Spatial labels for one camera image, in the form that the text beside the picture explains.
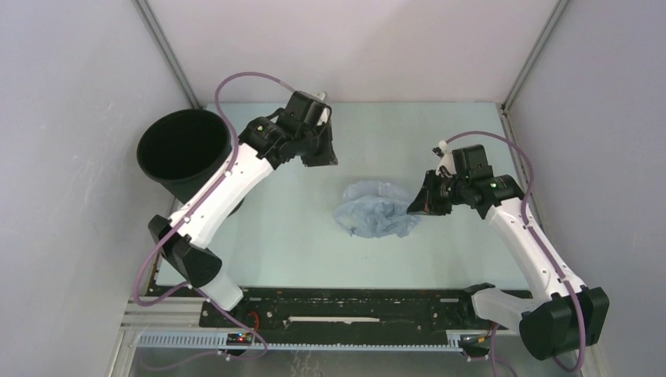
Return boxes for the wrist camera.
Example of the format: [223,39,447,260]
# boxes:
[433,140,456,177]
[309,92,328,108]

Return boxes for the small circuit board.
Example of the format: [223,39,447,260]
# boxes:
[225,332,254,346]

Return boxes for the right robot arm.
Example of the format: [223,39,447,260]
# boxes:
[407,141,609,361]

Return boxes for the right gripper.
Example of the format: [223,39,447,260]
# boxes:
[407,169,469,216]

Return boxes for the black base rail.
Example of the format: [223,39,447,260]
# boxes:
[148,284,537,349]

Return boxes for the black trash bin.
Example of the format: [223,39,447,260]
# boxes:
[136,109,232,204]

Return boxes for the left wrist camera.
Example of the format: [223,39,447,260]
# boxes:
[309,92,328,108]

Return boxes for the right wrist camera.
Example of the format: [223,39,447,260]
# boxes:
[433,140,456,177]

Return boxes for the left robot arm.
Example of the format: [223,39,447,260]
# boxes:
[148,91,338,327]

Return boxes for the right corner frame post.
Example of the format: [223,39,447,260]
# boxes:
[502,0,571,114]

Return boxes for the corner frame post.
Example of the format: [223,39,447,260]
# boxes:
[132,0,203,108]
[502,0,571,114]

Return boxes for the left corner frame post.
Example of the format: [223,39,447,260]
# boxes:
[132,0,203,108]

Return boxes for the blue plastic trash bag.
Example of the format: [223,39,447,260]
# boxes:
[331,180,420,239]

